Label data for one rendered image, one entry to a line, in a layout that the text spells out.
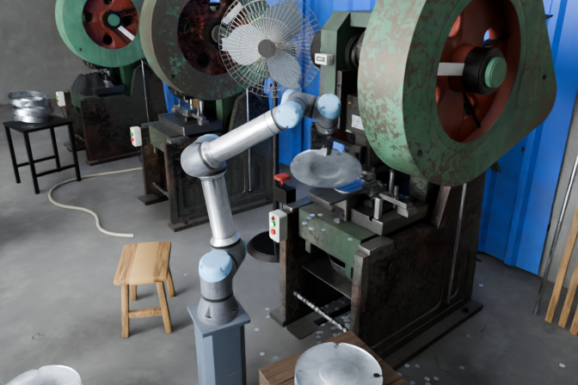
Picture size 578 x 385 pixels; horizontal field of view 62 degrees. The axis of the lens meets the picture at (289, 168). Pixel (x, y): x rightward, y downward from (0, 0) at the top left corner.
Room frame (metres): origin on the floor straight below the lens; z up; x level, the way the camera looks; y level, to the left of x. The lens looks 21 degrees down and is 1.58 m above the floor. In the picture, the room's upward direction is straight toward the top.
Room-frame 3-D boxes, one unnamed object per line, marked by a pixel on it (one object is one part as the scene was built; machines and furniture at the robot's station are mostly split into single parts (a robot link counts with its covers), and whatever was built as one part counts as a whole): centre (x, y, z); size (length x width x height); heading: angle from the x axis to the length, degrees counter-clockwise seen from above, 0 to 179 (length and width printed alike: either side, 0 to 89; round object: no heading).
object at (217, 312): (1.49, 0.26, 0.50); 0.15 x 0.15 x 0.10
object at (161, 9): (3.57, 0.44, 0.87); 1.53 x 0.99 x 1.74; 126
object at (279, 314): (2.29, -0.30, 0.45); 0.92 x 0.12 x 0.90; 128
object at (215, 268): (1.50, 0.26, 0.62); 0.13 x 0.12 x 0.14; 168
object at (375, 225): (1.99, -0.35, 0.68); 0.45 x 0.30 x 0.06; 38
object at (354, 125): (1.96, -0.32, 1.04); 0.17 x 0.15 x 0.30; 128
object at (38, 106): (3.89, 2.12, 0.40); 0.45 x 0.40 x 0.79; 50
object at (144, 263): (2.06, 0.72, 0.16); 0.34 x 0.24 x 0.34; 10
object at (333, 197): (1.88, -0.22, 0.72); 0.25 x 0.14 x 0.14; 128
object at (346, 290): (2.00, -0.36, 0.31); 0.43 x 0.42 x 0.01; 38
